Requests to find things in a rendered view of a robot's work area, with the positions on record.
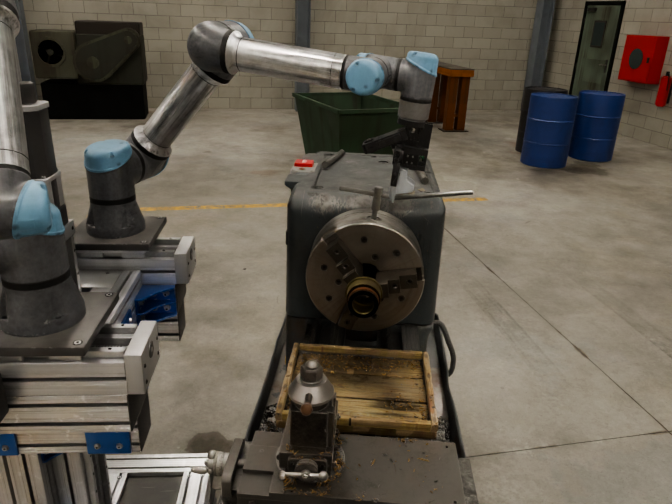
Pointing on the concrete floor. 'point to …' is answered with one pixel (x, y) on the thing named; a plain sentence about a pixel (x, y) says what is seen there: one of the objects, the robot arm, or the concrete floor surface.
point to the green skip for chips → (344, 120)
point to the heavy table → (450, 74)
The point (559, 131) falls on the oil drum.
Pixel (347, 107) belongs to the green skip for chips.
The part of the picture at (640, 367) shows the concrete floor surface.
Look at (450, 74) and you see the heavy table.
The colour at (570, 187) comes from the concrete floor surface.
